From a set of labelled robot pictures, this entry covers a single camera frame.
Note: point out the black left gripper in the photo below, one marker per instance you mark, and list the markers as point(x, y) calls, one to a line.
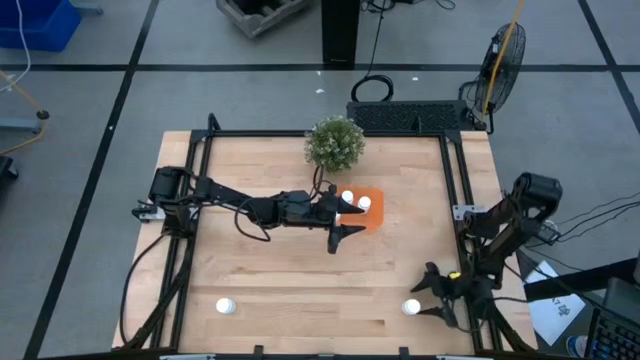
point(325, 212)

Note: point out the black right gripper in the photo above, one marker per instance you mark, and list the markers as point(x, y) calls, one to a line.
point(465, 292)

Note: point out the orange translucent plastic basket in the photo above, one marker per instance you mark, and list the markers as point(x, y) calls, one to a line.
point(375, 220)

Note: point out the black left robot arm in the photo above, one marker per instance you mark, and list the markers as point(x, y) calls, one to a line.
point(225, 192)

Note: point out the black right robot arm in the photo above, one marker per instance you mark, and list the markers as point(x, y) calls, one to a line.
point(505, 225)

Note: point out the black table clamp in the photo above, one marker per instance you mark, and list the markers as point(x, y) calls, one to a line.
point(259, 350)
point(404, 351)

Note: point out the green potted plant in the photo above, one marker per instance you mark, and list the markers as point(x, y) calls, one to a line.
point(335, 145)

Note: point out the black perforated case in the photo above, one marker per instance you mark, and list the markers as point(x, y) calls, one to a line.
point(400, 116)

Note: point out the white paper sheet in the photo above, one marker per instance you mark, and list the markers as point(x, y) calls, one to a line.
point(555, 315)

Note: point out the black power adapter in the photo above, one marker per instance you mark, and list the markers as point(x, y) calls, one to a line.
point(551, 232)

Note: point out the black beam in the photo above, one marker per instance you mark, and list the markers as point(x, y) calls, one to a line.
point(580, 282)

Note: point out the round blue white container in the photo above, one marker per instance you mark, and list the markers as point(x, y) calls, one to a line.
point(577, 346)

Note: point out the black keyboard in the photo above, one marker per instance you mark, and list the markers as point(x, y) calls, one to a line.
point(615, 340)

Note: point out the black column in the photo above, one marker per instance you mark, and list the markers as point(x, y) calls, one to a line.
point(340, 30)

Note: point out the grey wooden crate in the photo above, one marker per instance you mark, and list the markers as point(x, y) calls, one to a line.
point(250, 22)

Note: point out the black floor fan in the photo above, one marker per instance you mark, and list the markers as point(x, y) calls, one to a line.
point(515, 60)

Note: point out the grey stand base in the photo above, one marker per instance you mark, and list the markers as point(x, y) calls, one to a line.
point(20, 125)

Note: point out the black equipment foot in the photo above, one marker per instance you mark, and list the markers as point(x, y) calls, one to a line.
point(6, 167)

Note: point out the blue plastic bin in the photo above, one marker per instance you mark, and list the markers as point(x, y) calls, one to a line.
point(45, 25)

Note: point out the black aluminium table frame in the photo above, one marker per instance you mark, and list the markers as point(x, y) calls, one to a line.
point(250, 133)

